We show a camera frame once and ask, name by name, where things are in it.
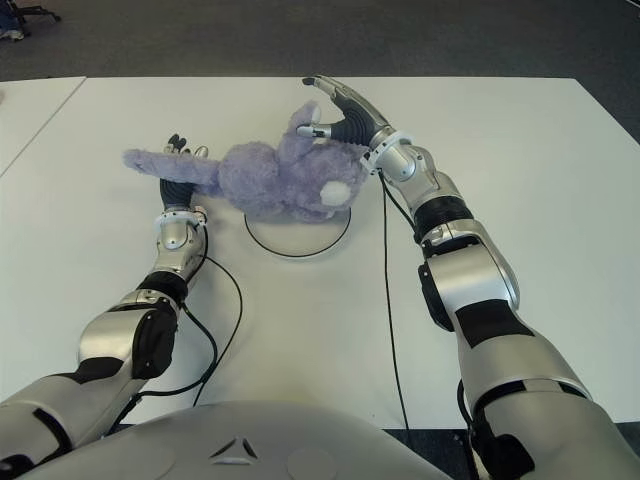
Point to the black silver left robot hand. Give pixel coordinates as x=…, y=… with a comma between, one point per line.
x=176, y=195

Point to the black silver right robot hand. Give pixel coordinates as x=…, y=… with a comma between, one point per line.
x=360, y=122

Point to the purple plush bunny doll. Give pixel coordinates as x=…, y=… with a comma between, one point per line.
x=260, y=185

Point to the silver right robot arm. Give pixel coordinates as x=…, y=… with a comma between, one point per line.
x=470, y=280

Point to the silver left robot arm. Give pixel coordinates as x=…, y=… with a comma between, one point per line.
x=172, y=240

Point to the white plate black rim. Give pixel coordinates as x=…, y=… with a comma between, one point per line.
x=295, y=240

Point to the black office chair base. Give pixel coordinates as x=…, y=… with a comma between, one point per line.
x=40, y=12

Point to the white sneaker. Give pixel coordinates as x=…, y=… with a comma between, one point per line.
x=11, y=34

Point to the blue trouser leg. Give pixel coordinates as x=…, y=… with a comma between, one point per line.
x=9, y=14

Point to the grey robot torso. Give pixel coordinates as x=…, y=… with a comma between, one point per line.
x=240, y=445

